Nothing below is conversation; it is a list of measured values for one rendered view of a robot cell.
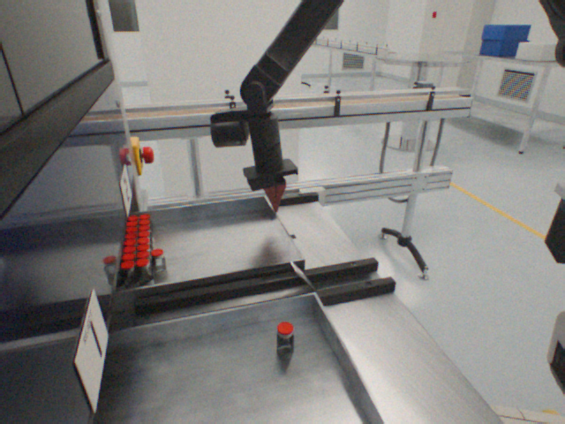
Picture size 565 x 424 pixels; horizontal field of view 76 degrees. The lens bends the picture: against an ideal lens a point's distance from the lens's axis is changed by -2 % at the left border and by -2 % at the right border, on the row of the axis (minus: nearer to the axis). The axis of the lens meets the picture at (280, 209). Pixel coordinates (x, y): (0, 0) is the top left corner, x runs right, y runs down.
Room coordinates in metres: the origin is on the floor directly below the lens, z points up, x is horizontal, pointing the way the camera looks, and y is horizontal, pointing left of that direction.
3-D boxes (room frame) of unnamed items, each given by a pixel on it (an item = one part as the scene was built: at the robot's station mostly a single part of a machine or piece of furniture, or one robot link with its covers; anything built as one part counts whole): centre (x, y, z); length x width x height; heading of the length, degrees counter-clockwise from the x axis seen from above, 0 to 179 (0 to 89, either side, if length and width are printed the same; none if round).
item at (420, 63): (4.03, -1.45, 0.46); 0.94 x 0.94 x 0.93
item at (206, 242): (0.58, 0.16, 0.90); 0.34 x 0.26 x 0.04; 107
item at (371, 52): (6.29, -0.81, 0.92); 3.60 x 0.15 x 0.16; 16
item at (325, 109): (1.62, -0.01, 0.92); 1.90 x 0.16 x 0.16; 106
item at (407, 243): (1.83, -0.73, 0.07); 0.50 x 0.08 x 0.14; 16
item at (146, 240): (0.55, 0.24, 0.90); 0.18 x 0.02 x 0.05; 17
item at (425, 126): (1.83, -0.73, 0.46); 0.09 x 0.09 x 0.77; 16
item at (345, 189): (1.66, -0.16, 0.49); 1.60 x 0.08 x 0.12; 106
